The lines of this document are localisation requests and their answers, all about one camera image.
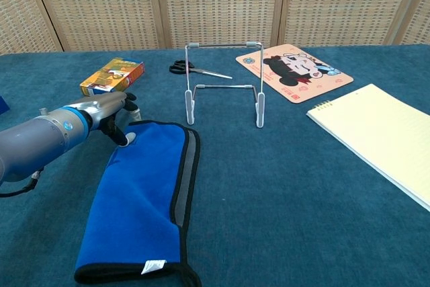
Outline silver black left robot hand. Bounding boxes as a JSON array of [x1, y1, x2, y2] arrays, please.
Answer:
[[87, 91, 141, 148]]

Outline grey and blue cloth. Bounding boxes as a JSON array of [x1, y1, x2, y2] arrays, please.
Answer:
[[73, 120, 202, 287]]

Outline orange and blue card box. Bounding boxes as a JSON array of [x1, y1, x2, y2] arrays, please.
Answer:
[[79, 57, 146, 97]]

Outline wicker folding screen panel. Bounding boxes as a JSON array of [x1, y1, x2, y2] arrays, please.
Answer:
[[0, 0, 65, 55], [392, 0, 430, 46], [28, 0, 167, 52], [154, 0, 288, 49], [278, 0, 424, 48]]

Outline teal table carpet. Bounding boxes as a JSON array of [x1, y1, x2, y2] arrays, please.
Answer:
[[0, 44, 430, 287]]

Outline pink cartoon mouse pad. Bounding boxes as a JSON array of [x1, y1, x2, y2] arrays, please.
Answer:
[[235, 43, 355, 104]]

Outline yellow spiral notepad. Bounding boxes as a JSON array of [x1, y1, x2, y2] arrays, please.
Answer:
[[306, 83, 430, 213]]

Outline black handled scissors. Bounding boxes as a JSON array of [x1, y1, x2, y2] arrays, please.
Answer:
[[169, 59, 233, 80]]

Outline white wire rack stand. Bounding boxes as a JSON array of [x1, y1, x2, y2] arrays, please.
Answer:
[[184, 41, 266, 129]]

